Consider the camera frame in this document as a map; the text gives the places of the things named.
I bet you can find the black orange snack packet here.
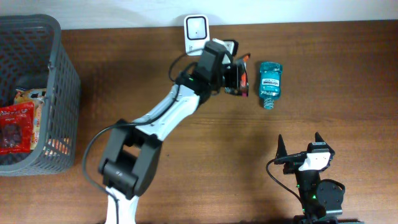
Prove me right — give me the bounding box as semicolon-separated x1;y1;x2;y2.
223;53;251;97

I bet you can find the cream yellow chip bag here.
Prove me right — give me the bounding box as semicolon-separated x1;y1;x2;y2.
14;88;47;151

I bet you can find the blue mouthwash bottle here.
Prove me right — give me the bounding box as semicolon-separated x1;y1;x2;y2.
259;61;283;110

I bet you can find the grey plastic mesh basket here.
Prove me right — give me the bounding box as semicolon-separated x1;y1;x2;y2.
1;14;81;177

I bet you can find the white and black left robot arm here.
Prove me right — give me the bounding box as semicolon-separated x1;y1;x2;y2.
98;39;251;223

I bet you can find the white barcode scanner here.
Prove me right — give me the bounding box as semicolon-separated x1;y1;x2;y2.
183;14;210;56

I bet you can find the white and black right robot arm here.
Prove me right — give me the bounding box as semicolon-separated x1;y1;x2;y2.
271;133;361;224

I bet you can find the red snack bag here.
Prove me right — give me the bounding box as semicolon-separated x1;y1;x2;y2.
1;101;35;155

